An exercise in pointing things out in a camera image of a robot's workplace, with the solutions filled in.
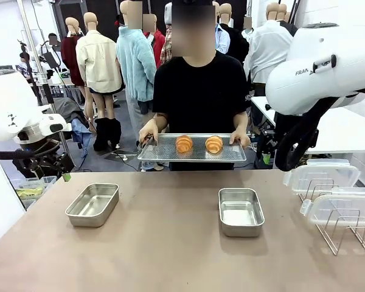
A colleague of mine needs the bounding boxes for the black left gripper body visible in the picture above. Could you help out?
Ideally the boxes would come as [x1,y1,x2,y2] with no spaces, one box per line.
[26,148,76,179]

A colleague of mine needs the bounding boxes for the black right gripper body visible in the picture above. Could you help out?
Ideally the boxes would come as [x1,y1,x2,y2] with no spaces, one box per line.
[256,133,282,158]

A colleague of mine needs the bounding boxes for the rectangular stainless steel container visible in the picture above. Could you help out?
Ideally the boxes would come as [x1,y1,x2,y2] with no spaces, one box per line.
[217,187,266,238]
[64,182,120,228]

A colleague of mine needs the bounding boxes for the golden croissant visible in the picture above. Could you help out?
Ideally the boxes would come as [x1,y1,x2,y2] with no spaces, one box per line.
[175,134,194,154]
[204,135,224,155]

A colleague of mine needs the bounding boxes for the perforated metal baking tray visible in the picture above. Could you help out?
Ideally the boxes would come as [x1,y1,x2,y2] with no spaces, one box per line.
[136,133,248,162]

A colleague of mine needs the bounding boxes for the metal serving tongs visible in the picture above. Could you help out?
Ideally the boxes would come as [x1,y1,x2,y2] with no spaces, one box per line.
[136,133,159,153]

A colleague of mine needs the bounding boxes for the clear plastic clip lid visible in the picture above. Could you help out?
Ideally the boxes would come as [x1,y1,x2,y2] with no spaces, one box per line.
[299,187,365,228]
[282,158,361,196]

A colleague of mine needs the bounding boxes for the person's right forearm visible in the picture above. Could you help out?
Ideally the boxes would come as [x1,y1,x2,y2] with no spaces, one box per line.
[151,112,169,131]

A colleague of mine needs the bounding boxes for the person's left forearm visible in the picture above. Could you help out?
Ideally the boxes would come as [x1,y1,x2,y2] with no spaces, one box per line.
[232,110,249,134]

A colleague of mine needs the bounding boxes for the person's left hand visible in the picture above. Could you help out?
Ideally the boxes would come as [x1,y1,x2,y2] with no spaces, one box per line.
[229,128,251,150]

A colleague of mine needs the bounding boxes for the person's right hand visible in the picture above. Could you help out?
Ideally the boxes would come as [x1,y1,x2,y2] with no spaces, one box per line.
[138,118,159,150]

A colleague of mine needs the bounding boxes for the clear plastic storage bin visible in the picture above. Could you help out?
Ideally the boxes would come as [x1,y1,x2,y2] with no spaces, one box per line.
[10,175,58,211]

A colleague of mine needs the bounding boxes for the yellow packet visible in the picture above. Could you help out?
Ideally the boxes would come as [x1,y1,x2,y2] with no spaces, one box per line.
[15,186,44,199]

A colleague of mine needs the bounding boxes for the light blue garment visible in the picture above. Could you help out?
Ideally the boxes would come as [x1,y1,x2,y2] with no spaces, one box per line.
[67,117,92,159]

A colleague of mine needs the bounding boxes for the grey clothes pile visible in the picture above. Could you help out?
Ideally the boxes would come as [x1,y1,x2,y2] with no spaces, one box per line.
[47,96,89,129]

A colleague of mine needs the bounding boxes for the black bunched trousers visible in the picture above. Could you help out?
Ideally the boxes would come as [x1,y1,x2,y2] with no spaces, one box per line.
[92,116,123,153]

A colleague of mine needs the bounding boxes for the white side table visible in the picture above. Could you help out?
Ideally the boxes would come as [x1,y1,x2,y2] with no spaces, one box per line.
[251,94,365,155]

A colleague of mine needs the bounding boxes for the silver metal stand pole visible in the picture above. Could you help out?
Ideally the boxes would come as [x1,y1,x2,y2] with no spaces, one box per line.
[17,0,77,172]

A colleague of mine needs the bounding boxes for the person in black t-shirt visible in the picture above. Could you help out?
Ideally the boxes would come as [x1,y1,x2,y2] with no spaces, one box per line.
[153,0,252,172]

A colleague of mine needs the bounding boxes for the bunched blue jeans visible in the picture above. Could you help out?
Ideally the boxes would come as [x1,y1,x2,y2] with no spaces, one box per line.
[140,160,165,172]

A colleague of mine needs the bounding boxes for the mannequin in white shirt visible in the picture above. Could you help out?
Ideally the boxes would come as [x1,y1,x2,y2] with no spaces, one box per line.
[242,2,294,85]

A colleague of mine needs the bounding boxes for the mannequin in black jacket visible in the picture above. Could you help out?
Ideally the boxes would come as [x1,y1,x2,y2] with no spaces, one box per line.
[218,2,251,67]

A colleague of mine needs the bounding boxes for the mannequin in dark red sweater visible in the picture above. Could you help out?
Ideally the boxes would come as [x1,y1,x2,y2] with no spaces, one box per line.
[60,16,88,106]

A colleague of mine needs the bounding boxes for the mannequin in cream jacket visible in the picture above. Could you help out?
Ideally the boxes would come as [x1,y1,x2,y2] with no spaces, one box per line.
[75,12,125,128]

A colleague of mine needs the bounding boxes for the bystander with backpack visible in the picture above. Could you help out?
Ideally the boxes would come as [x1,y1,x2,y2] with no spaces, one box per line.
[41,32,63,80]

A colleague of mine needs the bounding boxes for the mannequin in red top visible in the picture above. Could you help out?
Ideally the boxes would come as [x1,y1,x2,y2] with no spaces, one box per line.
[214,23,231,56]

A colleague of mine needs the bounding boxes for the mannequin in black coat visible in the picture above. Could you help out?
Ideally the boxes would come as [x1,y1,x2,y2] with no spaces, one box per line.
[276,3,299,37]

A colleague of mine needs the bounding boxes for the mannequin in light blue fleece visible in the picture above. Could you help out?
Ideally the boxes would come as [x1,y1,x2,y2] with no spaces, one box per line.
[115,0,158,144]

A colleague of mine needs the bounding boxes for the mannequin in plaid hooded shirt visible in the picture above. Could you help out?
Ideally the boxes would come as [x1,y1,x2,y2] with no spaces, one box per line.
[159,2,175,65]

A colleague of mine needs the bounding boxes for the mannequin in red jacket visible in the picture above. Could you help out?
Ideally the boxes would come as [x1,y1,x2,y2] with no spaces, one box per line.
[142,13,167,70]

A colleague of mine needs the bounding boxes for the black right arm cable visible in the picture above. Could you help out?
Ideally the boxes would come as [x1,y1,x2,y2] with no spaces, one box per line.
[274,96,347,173]

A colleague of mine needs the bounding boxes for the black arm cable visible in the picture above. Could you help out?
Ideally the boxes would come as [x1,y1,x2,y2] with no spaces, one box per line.
[0,142,61,161]
[274,96,347,173]

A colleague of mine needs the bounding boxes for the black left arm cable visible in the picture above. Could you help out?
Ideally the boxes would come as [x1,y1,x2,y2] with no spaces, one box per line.
[0,142,61,161]

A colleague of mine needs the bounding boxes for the metal wire lid rack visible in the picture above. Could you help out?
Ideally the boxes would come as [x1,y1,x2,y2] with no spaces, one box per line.
[297,178,365,257]

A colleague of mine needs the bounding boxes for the black camera light stand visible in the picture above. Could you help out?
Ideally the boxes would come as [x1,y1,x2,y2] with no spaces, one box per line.
[16,38,39,92]

